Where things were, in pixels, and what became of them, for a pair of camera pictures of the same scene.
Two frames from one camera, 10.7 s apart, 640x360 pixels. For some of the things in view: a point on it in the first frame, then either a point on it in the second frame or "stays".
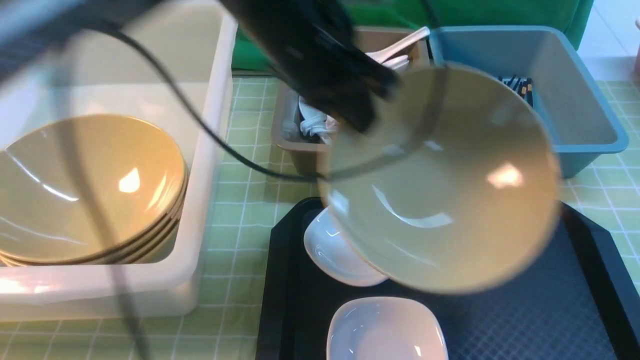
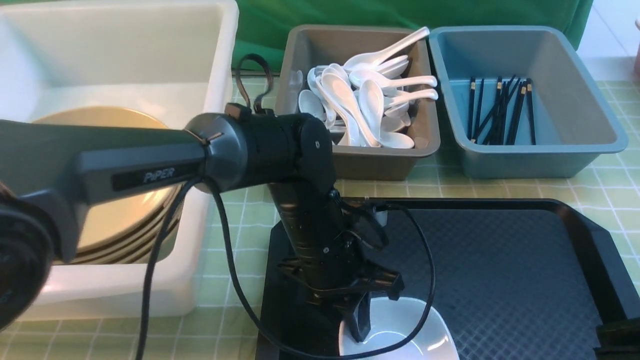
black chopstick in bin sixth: (529, 92) stays
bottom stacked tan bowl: (155, 249) stays
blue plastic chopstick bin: (563, 84) stays
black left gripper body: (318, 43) to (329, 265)
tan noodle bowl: (454, 188) to (127, 231)
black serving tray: (580, 301) stays
